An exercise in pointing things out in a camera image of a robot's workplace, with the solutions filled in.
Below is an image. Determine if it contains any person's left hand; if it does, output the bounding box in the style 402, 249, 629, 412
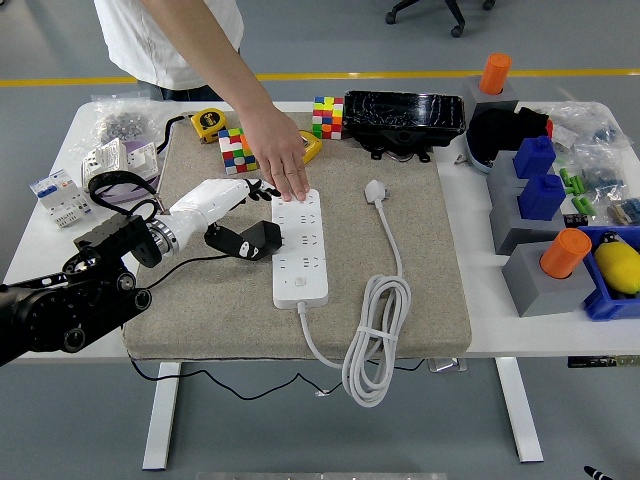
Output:
239, 107, 311, 204

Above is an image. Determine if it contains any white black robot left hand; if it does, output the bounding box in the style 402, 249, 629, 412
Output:
167, 177, 284, 262

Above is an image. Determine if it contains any black power adapter plug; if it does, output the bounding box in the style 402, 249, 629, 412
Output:
241, 219, 287, 261

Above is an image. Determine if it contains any white power strip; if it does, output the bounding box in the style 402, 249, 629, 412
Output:
271, 187, 330, 310

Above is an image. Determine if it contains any dark circuit board strip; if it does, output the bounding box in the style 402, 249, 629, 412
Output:
567, 354, 640, 370

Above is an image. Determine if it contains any yellow tape measure black window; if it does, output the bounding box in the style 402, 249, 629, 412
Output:
298, 129, 324, 166

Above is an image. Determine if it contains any three-by-three puzzle cube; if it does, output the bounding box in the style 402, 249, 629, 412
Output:
218, 127, 258, 176

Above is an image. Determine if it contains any many-celled puzzle cube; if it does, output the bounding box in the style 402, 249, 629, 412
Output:
312, 95, 346, 141

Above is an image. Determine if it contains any yellow tape measure round label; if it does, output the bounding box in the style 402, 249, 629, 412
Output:
155, 108, 229, 156

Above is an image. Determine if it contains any purple tape reel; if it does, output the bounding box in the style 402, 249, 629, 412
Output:
92, 139, 162, 206

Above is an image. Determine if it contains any white table leg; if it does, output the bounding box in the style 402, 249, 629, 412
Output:
494, 358, 545, 464
142, 362, 182, 471

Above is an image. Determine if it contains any grey-brown mat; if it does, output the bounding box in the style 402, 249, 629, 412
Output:
122, 110, 474, 361

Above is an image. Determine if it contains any clear bag of metal nuts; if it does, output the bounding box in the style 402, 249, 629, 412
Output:
74, 91, 179, 156

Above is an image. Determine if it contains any black device with cracked screen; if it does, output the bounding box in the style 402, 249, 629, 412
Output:
343, 89, 466, 164

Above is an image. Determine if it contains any white circuit breaker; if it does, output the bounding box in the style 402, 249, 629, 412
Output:
28, 168, 96, 230

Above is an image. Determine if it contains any blue plastic bin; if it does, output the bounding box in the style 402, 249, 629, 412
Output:
577, 224, 640, 322

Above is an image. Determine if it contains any person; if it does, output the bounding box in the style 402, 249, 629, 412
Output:
93, 0, 246, 103

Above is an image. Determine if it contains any pale blue bowl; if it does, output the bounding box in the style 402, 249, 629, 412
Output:
464, 127, 496, 175

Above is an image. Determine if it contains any yellow rounded toy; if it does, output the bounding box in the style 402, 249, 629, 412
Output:
593, 232, 640, 295

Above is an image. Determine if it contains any black cloth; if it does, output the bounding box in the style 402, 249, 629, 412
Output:
469, 106, 551, 161

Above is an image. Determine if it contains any black office chair base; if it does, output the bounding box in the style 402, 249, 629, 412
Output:
384, 0, 496, 39

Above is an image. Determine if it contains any orange cylinder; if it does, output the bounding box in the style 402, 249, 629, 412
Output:
538, 228, 593, 280
478, 53, 513, 96

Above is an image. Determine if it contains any blue square peg block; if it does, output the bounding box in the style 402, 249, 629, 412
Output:
517, 173, 567, 221
513, 135, 557, 180

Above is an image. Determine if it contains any clear bag of resistors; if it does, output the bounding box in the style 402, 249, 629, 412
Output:
605, 196, 640, 227

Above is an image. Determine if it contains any clear bag of dark parts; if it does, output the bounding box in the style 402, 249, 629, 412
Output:
574, 144, 629, 199

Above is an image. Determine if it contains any clear bag of blue parts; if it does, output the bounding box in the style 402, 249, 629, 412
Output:
547, 101, 632, 151

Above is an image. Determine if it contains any white power cord with plug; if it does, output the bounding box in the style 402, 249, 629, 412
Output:
297, 178, 414, 409

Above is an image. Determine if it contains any white wall socket box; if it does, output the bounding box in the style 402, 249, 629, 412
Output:
81, 138, 130, 194

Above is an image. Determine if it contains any metal bracket under table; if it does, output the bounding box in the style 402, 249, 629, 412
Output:
428, 358, 469, 374

